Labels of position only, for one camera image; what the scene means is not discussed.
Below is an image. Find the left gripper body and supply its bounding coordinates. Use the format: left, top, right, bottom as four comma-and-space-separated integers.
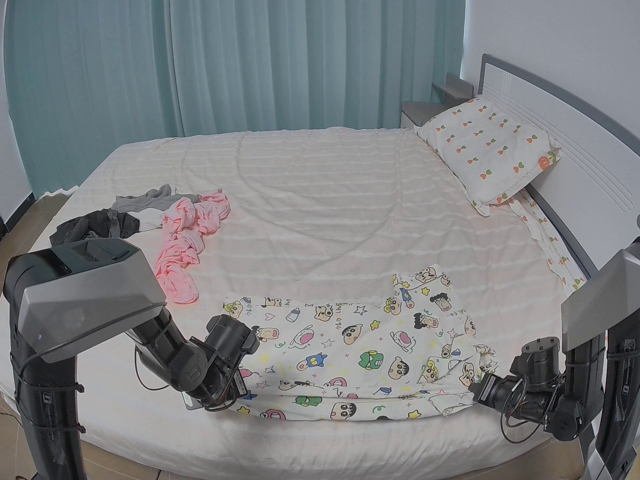
192, 364, 251, 412

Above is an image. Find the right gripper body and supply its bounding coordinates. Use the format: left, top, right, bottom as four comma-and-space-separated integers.
469, 373, 527, 410

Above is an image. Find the white printed pyjama top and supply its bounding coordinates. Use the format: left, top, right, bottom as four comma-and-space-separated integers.
222, 263, 501, 422

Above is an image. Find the flat white printed pillow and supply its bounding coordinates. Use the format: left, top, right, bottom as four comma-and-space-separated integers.
509, 190, 589, 295

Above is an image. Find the bed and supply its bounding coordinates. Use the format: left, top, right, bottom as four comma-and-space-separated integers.
0, 53, 640, 470

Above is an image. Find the pink garment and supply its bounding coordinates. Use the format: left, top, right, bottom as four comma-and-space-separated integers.
152, 191, 234, 305

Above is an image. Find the grey and white garment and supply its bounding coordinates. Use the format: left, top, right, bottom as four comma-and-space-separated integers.
112, 183, 224, 232

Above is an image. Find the grey white bedside table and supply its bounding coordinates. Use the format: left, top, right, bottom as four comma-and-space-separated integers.
400, 73, 476, 129

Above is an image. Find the blue-green curtain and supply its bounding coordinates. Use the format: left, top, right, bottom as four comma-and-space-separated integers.
167, 0, 467, 136
0, 0, 175, 199

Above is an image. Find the black cable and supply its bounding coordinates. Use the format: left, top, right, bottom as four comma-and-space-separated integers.
133, 345, 173, 390
500, 407, 547, 445

